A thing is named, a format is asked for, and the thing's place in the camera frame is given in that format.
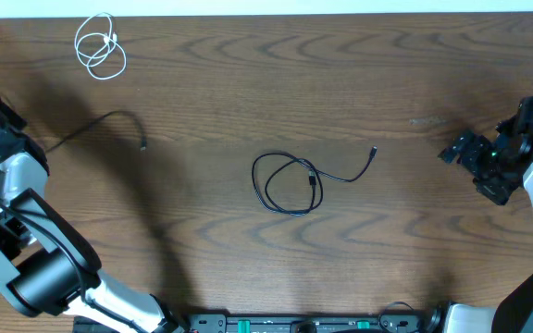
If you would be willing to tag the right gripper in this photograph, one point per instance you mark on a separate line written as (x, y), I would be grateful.
(498, 191)

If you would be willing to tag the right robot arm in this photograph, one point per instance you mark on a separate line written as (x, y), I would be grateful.
(515, 312)

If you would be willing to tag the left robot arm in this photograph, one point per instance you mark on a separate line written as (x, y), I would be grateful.
(46, 266)

